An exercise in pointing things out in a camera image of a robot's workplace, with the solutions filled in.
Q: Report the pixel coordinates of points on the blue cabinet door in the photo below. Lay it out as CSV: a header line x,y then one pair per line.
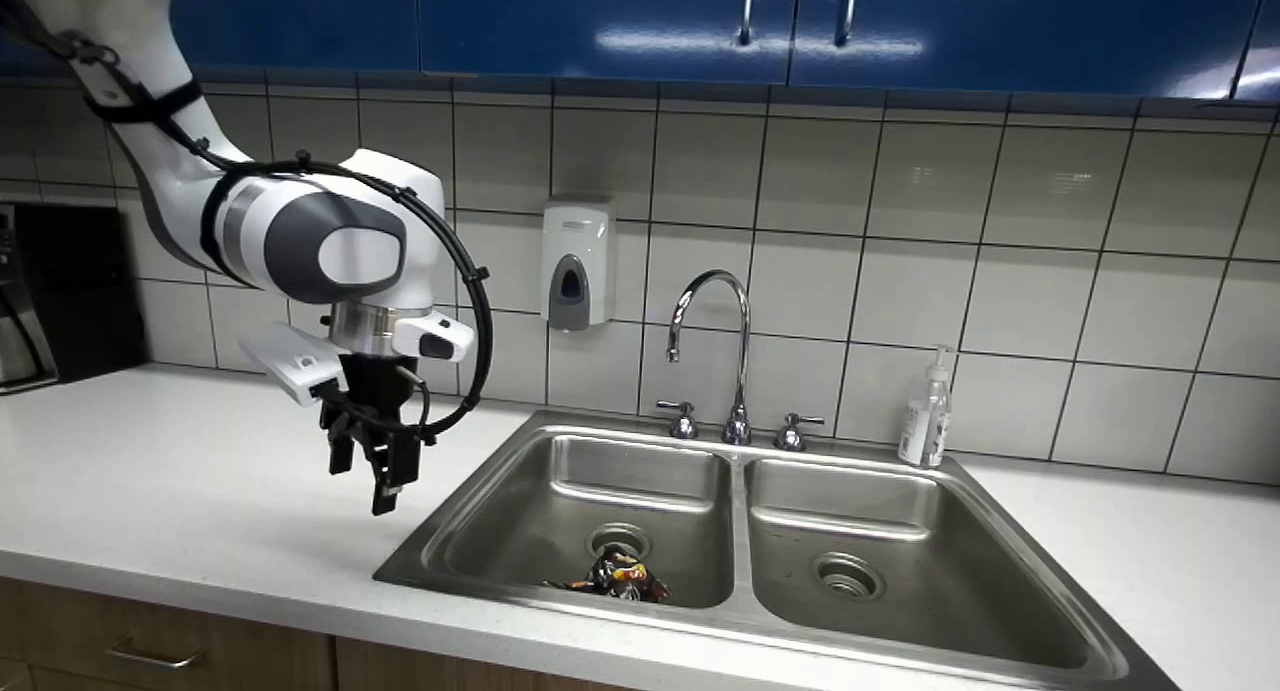
x,y
1030,26
1262,41
300,16
600,21

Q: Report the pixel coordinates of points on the black coffee maker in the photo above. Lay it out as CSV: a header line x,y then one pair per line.
x,y
70,291

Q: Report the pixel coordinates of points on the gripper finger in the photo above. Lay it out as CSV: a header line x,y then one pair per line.
x,y
341,449
395,466

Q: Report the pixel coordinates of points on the white wall soap dispenser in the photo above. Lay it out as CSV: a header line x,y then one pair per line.
x,y
578,261

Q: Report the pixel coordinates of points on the chrome tap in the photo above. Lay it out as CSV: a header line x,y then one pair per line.
x,y
741,371

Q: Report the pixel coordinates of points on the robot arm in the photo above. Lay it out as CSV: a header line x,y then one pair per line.
x,y
300,236

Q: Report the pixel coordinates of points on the black packet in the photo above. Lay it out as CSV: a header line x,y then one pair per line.
x,y
618,577

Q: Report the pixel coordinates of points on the clear pump soap bottle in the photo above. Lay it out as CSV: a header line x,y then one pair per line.
x,y
927,421

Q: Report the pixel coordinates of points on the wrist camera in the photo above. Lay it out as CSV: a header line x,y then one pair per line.
x,y
290,361

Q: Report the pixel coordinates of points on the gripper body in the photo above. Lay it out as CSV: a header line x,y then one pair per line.
x,y
375,381

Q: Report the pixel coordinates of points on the blue wall cabinet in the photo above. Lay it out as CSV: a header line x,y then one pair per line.
x,y
700,21

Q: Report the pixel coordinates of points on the stainless steel double sink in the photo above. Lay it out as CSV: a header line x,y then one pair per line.
x,y
740,531

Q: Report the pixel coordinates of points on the wooden drawer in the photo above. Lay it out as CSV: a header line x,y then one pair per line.
x,y
250,651

